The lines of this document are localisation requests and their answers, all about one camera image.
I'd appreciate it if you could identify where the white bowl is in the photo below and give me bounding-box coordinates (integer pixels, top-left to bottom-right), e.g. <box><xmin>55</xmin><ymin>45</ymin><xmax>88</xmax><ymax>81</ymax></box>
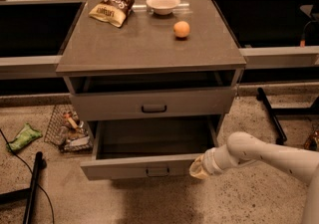
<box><xmin>146</xmin><ymin>0</ymin><xmax>180</xmax><ymax>15</ymax></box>

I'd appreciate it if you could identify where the black stand leg left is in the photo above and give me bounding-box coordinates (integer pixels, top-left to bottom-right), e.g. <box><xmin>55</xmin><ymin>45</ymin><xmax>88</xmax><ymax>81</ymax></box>
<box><xmin>0</xmin><ymin>151</ymin><xmax>46</xmax><ymax>224</ymax></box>

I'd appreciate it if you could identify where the grey drawer cabinet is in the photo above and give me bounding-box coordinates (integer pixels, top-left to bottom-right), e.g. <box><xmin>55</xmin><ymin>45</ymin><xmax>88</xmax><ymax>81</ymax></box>
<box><xmin>55</xmin><ymin>0</ymin><xmax>247</xmax><ymax>136</ymax></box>

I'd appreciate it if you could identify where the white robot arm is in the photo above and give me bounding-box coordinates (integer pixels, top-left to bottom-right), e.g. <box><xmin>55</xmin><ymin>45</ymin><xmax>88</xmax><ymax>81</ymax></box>
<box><xmin>189</xmin><ymin>131</ymin><xmax>319</xmax><ymax>224</ymax></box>

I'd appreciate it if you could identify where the green snack bag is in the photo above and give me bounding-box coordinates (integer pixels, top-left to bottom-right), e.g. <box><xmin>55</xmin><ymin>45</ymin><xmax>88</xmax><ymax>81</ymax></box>
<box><xmin>6</xmin><ymin>123</ymin><xmax>43</xmax><ymax>152</ymax></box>

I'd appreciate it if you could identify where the brown chip bag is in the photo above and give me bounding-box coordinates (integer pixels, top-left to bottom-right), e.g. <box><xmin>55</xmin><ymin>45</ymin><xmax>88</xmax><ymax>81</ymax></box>
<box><xmin>89</xmin><ymin>0</ymin><xmax>135</xmax><ymax>28</ymax></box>

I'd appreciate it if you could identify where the snack basket right edge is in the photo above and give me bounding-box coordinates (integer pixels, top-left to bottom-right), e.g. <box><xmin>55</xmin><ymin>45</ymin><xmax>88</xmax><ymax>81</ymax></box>
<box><xmin>304</xmin><ymin>128</ymin><xmax>319</xmax><ymax>151</ymax></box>

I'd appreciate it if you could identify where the black cable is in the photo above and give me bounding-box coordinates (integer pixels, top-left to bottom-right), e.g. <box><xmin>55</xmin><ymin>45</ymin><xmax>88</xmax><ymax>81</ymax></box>
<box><xmin>0</xmin><ymin>127</ymin><xmax>56</xmax><ymax>224</ymax></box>

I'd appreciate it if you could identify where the orange fruit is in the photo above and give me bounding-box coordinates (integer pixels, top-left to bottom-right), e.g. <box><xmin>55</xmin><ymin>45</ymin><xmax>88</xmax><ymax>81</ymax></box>
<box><xmin>173</xmin><ymin>21</ymin><xmax>190</xmax><ymax>38</ymax></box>

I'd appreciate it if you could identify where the black stand leg right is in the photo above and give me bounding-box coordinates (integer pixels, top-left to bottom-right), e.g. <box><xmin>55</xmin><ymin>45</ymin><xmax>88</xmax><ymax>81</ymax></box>
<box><xmin>256</xmin><ymin>88</ymin><xmax>319</xmax><ymax>145</ymax></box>

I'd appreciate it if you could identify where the black stand leg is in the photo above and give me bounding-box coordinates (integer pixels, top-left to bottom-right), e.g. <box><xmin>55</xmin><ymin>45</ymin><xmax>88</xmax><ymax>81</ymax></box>
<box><xmin>256</xmin><ymin>88</ymin><xmax>319</xmax><ymax>145</ymax></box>
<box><xmin>0</xmin><ymin>151</ymin><xmax>46</xmax><ymax>224</ymax></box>

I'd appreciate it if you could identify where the grey drawer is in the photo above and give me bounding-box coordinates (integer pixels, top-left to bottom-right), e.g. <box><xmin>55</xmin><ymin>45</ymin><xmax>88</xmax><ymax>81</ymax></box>
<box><xmin>81</xmin><ymin>114</ymin><xmax>222</xmax><ymax>180</ymax></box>
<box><xmin>70</xmin><ymin>88</ymin><xmax>235</xmax><ymax>121</ymax></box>

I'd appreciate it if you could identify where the wire basket with items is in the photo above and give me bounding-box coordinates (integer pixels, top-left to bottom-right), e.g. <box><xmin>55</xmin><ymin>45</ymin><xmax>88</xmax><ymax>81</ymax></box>
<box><xmin>44</xmin><ymin>105</ymin><xmax>93</xmax><ymax>152</ymax></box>

